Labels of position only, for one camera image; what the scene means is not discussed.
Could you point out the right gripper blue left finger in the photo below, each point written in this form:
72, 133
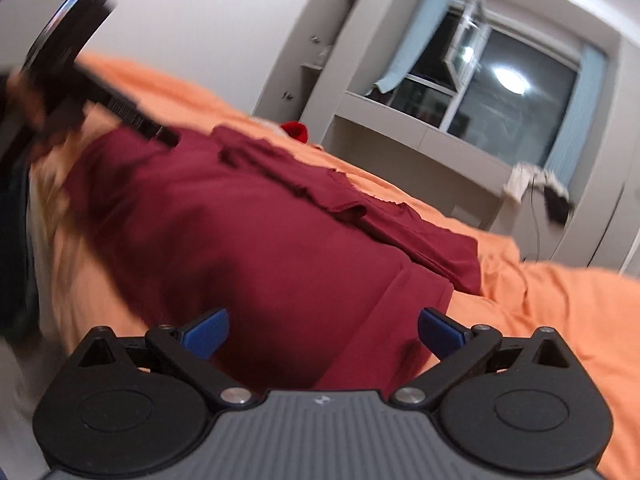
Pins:
184, 353

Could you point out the light blue curtain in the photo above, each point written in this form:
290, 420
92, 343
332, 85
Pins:
424, 23
581, 109

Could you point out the grey window desk unit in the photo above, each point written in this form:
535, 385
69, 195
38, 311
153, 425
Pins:
435, 167

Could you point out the black garment on ledge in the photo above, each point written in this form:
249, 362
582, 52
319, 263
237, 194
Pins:
559, 208

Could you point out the grey wardrobe with open door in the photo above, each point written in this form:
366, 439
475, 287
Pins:
292, 88

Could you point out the person's left hand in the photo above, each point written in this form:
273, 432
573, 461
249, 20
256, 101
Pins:
30, 102

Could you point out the orange duvet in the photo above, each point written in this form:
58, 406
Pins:
595, 310

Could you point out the left light blue curtain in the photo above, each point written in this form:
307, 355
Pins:
424, 23

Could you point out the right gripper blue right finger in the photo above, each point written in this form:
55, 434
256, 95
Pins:
463, 353

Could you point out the dark red knit sweater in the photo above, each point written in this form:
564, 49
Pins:
323, 284

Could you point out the window with open sash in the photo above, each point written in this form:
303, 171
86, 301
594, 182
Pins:
488, 88

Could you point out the red cloth item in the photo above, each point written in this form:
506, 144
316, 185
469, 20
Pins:
296, 131

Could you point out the white garment on ledge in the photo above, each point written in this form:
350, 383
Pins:
522, 175

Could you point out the right light blue curtain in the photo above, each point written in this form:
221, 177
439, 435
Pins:
581, 109

